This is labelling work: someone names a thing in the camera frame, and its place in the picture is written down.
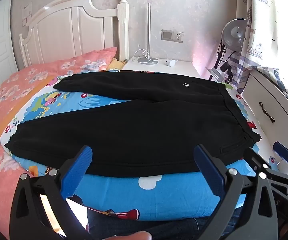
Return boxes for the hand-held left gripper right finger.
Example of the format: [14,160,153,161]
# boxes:
[193,144,279,240]

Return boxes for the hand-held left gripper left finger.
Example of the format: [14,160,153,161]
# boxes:
[9,145,94,240]

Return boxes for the black pants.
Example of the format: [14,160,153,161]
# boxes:
[4,71,262,178]

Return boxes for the person's left hand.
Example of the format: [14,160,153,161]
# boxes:
[100,231,152,240]

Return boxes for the cartoon printed blanket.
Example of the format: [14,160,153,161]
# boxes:
[0,71,280,222]

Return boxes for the white drawer cabinet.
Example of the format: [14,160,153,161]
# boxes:
[242,71,288,153]

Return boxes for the pink floral bedsheet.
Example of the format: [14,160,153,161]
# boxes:
[0,62,89,240]

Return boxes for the small silver lamp head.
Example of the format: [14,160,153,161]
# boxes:
[205,66,226,82]

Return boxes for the white nightstand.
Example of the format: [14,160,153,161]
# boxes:
[120,57,202,80]

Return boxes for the pink floral pillow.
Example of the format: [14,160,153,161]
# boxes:
[21,47,118,77]

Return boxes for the white charger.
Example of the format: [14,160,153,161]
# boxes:
[166,52,179,67]

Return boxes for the printed curtain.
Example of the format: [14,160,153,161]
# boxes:
[230,0,288,103]

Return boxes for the white wooden headboard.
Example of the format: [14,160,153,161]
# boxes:
[19,0,129,68]

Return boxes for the silver pole lamp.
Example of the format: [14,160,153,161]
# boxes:
[138,3,159,65]

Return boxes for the dark drawer handle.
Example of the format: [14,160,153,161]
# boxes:
[259,102,275,123]

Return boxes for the white cable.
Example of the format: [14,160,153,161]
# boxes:
[133,49,151,63]

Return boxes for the grey wall socket panel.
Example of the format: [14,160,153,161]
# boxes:
[161,29,184,44]

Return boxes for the wall sticker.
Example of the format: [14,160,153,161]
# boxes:
[21,2,33,27]

